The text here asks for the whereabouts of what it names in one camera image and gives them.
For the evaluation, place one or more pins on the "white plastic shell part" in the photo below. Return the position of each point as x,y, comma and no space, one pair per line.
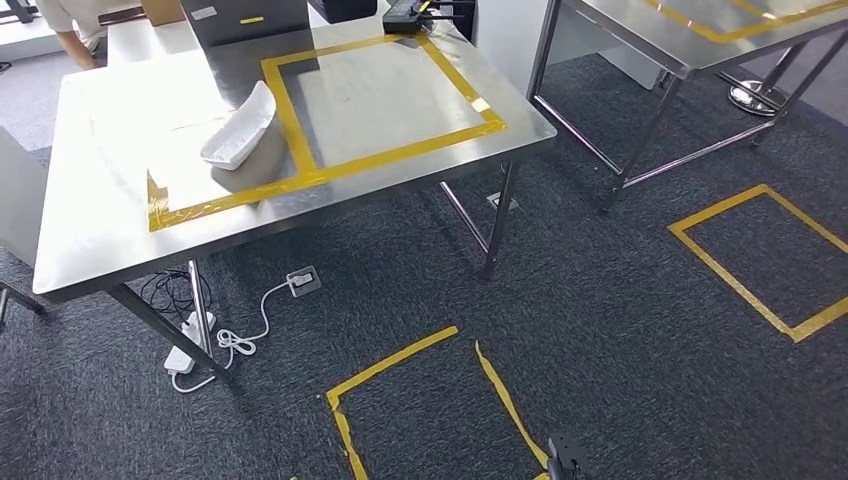
238,132

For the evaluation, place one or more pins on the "stainless steel workbench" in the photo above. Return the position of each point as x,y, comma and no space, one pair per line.
384,93

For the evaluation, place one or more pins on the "steel floor socket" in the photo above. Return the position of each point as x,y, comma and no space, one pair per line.
303,281
497,201

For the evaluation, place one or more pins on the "white desk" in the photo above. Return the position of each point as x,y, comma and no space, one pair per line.
503,40

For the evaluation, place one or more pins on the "black remote controller with antennas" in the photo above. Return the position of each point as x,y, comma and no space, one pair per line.
401,18

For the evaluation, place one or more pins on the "person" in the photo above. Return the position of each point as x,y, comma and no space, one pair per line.
66,13
467,20

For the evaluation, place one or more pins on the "black hard case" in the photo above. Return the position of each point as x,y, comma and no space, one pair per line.
341,10

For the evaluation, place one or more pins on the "grey laptop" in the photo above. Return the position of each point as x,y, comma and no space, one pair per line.
265,30

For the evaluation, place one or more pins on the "white power strip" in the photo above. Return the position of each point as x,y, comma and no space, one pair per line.
177,361

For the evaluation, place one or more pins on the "cardboard box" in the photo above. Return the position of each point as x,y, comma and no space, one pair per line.
162,10

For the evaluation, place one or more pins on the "chrome stanchion base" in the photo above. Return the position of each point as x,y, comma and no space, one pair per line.
755,99

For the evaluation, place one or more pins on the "black tablet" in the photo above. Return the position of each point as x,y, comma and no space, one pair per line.
122,14

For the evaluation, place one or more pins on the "stainless steel table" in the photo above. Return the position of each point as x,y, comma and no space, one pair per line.
762,13

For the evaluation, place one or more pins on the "black right wrist bracket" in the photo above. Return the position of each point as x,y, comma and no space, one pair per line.
566,460

